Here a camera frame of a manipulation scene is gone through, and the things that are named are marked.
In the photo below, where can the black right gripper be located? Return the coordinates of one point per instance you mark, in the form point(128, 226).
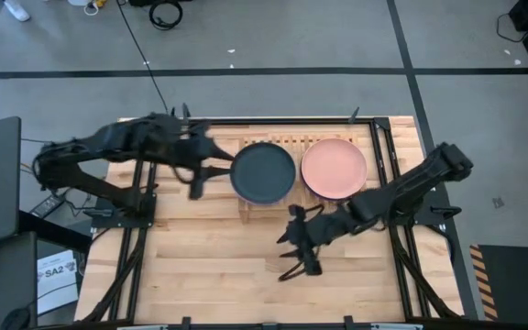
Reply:
point(314, 229)

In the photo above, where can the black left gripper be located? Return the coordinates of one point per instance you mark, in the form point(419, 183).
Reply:
point(193, 146)

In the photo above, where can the dark grey plate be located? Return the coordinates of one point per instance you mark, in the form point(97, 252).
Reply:
point(264, 173)

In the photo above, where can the wooden slatted shelf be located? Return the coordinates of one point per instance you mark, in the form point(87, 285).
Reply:
point(273, 210)

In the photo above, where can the black aluminium rig frame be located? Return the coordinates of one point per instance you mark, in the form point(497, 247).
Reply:
point(291, 121)

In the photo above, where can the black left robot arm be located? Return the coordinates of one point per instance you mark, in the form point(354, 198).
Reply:
point(108, 137)

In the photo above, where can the pink plate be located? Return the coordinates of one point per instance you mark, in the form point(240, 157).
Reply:
point(334, 168)

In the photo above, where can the black power adapter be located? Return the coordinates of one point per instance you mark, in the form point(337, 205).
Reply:
point(47, 206)

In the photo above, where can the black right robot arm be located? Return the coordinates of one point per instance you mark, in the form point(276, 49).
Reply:
point(410, 188)

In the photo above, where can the white SA2 paper sheet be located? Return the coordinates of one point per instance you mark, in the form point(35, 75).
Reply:
point(58, 289)

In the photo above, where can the black computer mouse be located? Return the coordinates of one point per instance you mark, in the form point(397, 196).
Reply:
point(15, 319)

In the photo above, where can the person's foot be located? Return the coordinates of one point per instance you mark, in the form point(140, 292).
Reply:
point(16, 10)

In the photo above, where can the black yellow-striped floor mat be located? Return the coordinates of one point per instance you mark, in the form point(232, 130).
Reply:
point(516, 279)

